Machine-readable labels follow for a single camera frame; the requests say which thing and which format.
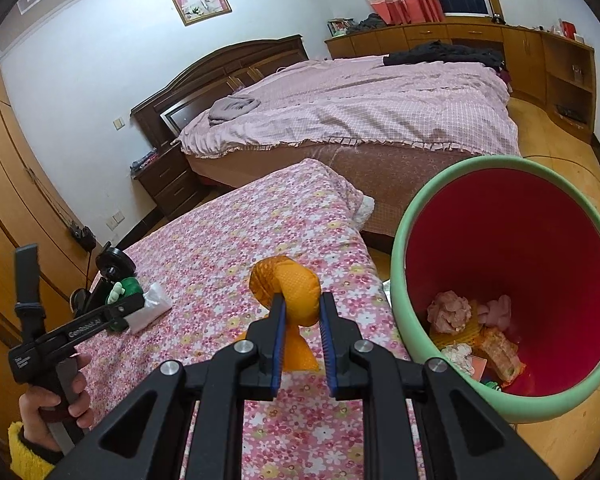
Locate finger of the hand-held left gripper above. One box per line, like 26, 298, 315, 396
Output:
102, 294, 146, 332

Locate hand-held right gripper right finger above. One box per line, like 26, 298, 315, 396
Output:
319, 291, 561, 480

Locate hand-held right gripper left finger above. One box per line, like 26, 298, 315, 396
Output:
45, 292, 288, 480

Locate orange net bag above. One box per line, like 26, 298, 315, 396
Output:
236, 256, 323, 373

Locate cream paper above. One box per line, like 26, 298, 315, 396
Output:
440, 342, 473, 372

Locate yellow sponge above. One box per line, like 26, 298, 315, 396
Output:
430, 302, 486, 348

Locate orange white snack packet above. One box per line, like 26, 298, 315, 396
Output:
475, 328, 521, 381

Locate green trash bin red inside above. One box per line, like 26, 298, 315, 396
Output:
390, 154, 600, 425

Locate person's left forearm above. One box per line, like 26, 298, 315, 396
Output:
7, 421, 66, 480

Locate person's left hand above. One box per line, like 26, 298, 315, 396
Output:
20, 352, 93, 453

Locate green plastic item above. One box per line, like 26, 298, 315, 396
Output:
107, 277, 143, 306

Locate pink floral cloth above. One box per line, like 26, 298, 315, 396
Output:
75, 158, 426, 480

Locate pink crumpled tissue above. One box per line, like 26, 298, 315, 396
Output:
426, 290, 473, 335
477, 294, 512, 328

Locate dark wooden nightstand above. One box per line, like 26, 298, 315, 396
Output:
131, 146, 208, 221

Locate items on nightstand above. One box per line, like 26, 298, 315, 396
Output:
131, 149, 160, 173

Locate light wooden wardrobe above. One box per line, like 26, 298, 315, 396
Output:
0, 55, 106, 451

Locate grey folded cloth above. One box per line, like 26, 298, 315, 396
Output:
208, 95, 262, 123

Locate dark wooden bed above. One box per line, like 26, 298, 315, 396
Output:
130, 35, 523, 211

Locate pink checked bedspread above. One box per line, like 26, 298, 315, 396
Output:
177, 57, 523, 158

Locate black clothes pile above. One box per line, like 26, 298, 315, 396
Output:
384, 40, 506, 71

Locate grey clothes heap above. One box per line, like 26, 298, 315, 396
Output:
350, 12, 386, 36

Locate black plug with cable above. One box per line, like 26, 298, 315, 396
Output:
69, 225, 97, 281

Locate framed wall photo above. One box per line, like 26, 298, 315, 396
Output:
164, 0, 232, 27

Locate light wooden wall cabinet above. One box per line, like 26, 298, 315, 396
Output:
325, 12, 596, 146

